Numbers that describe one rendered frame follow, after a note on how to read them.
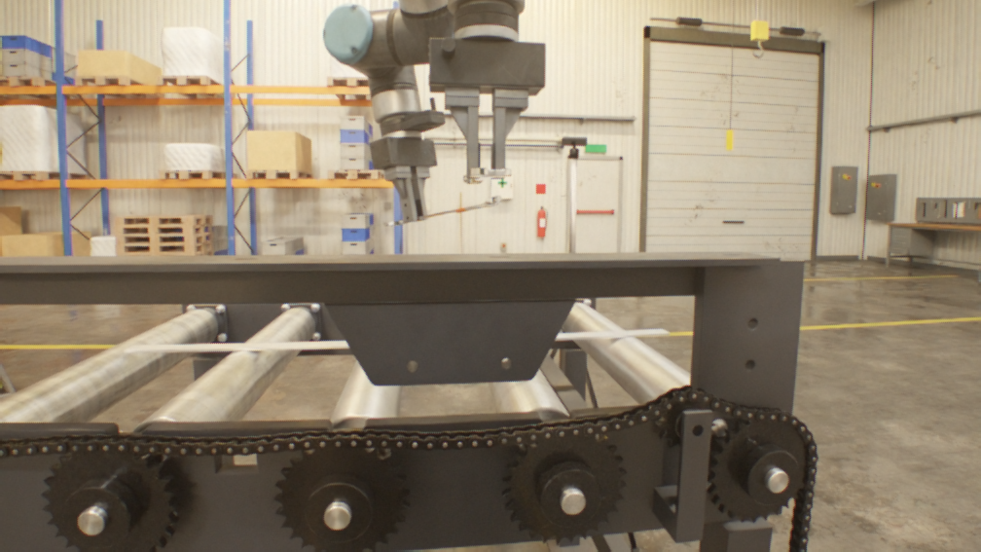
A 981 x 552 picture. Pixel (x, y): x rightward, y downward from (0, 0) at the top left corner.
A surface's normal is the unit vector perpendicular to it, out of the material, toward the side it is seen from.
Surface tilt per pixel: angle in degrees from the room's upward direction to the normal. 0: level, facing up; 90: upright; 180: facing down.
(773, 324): 90
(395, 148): 80
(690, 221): 90
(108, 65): 90
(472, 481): 90
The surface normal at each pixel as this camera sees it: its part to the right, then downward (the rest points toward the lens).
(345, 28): -0.30, 0.07
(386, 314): 0.12, 0.09
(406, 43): -0.20, 0.61
